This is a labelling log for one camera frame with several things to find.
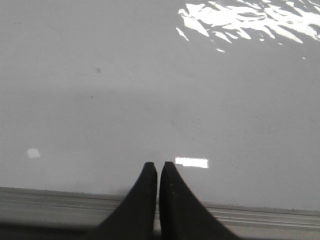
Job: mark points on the grey aluminium whiteboard frame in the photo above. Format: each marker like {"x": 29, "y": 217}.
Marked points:
{"x": 83, "y": 211}

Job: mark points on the white whiteboard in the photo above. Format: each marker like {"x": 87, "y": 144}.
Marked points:
{"x": 229, "y": 90}

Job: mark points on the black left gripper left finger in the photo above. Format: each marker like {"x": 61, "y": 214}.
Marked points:
{"x": 134, "y": 218}

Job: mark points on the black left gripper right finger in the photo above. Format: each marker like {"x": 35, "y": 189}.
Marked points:
{"x": 182, "y": 216}

